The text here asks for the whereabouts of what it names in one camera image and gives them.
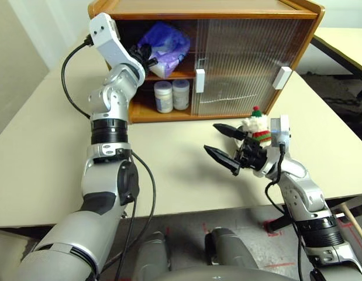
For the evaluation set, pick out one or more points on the white plush toy striped scarf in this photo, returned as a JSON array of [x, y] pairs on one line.
[[258, 126]]

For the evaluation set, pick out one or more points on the grey left robot leg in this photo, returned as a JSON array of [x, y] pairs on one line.
[[151, 254]]

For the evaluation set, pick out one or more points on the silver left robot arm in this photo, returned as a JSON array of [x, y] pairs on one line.
[[104, 175]]

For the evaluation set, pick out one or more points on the grey right robot leg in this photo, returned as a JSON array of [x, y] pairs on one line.
[[230, 248]]

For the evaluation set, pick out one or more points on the ribbed glass sliding door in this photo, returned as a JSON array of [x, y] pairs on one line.
[[215, 67], [299, 41]]

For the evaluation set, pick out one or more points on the black table leg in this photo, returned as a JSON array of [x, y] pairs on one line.
[[281, 225]]

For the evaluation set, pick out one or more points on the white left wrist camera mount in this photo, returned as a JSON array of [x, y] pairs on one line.
[[107, 38]]

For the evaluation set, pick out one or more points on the wooden stick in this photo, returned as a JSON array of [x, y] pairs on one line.
[[354, 224]]

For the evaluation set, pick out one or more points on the wooden cabinet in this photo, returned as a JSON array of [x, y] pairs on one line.
[[204, 7]]

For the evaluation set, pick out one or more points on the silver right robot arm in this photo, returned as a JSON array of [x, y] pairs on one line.
[[309, 199]]

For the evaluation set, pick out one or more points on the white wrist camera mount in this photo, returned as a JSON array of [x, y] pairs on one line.
[[281, 131], [107, 38]]

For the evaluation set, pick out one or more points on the purple tissue pack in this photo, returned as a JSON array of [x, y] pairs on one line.
[[169, 44]]

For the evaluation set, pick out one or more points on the grey robot leg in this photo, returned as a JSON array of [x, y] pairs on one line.
[[151, 254], [230, 248]]

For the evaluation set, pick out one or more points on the beige side table black frame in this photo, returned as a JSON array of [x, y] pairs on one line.
[[341, 49]]

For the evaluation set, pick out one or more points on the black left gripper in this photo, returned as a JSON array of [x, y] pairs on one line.
[[139, 55]]

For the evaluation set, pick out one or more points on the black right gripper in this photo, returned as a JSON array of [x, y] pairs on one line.
[[252, 155]]

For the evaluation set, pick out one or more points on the white jar blue label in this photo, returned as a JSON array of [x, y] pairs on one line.
[[163, 98], [181, 95]]

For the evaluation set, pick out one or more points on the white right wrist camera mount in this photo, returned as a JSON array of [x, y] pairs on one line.
[[281, 131]]

